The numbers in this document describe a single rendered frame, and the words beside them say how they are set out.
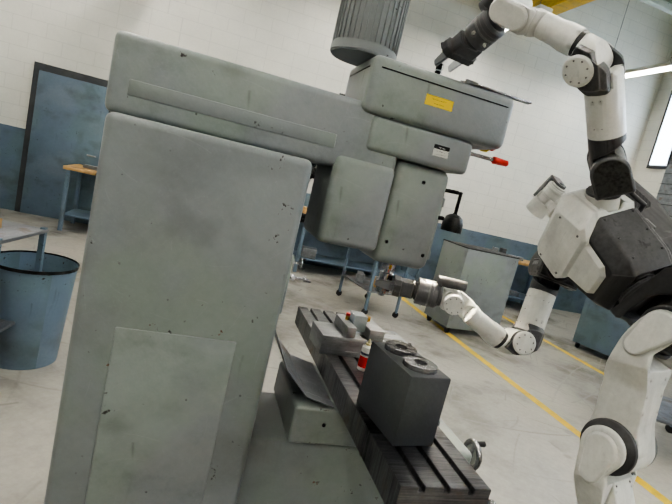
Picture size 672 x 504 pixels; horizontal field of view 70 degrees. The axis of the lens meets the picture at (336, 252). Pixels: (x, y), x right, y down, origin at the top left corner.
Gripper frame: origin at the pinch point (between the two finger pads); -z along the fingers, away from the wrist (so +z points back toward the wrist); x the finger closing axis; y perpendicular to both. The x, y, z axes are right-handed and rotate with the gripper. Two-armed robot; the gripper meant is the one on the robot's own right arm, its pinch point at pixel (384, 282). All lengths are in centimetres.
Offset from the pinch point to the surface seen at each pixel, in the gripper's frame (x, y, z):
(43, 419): -55, 121, -150
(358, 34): 19, -70, -24
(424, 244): 7.2, -16.2, 9.2
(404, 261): 9.0, -9.7, 4.3
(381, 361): 34.3, 14.6, 3.2
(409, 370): 43.3, 11.9, 9.8
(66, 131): -502, -12, -481
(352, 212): 18.7, -21.5, -14.4
